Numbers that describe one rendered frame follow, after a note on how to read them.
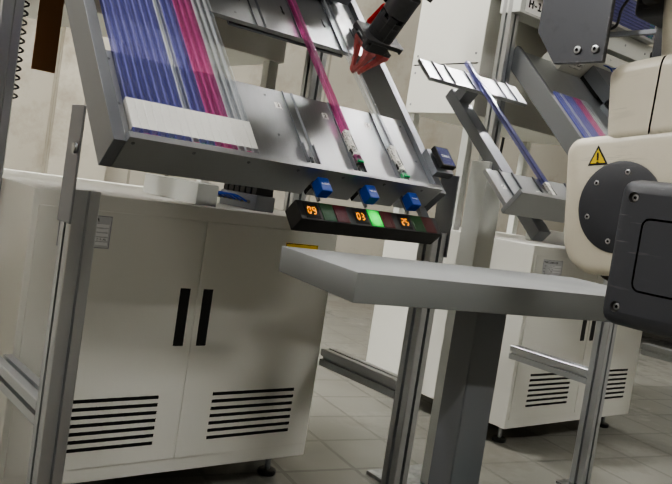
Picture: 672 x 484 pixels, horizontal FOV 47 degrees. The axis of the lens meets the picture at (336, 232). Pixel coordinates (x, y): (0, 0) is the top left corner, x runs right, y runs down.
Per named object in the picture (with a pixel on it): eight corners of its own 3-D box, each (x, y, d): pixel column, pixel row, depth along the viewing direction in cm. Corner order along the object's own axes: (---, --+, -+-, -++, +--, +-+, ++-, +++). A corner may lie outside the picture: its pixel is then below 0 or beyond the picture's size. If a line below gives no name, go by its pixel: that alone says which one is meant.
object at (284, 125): (426, 198, 156) (436, 189, 154) (116, 150, 114) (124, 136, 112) (394, 127, 165) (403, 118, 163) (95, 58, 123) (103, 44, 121)
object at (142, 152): (420, 211, 157) (443, 190, 153) (110, 167, 115) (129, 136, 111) (418, 206, 157) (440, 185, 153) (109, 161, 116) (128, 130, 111)
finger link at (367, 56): (337, 59, 163) (361, 23, 158) (361, 66, 168) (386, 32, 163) (349, 79, 160) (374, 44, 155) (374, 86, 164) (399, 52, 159)
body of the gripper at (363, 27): (350, 26, 158) (370, -3, 154) (386, 38, 164) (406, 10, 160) (363, 46, 154) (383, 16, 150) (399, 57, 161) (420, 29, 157)
